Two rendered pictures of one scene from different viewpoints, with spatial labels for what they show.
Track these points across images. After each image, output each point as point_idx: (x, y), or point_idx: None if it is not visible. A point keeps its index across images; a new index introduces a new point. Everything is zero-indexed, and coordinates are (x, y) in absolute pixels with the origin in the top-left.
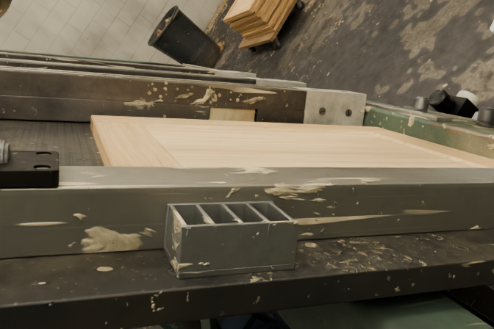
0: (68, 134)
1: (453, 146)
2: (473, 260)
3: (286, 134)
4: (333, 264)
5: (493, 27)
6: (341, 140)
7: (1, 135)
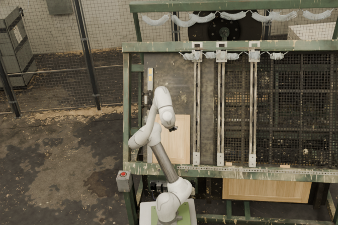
0: (185, 111)
1: (171, 163)
2: None
3: (180, 140)
4: (144, 125)
5: (192, 199)
6: (176, 147)
7: (183, 104)
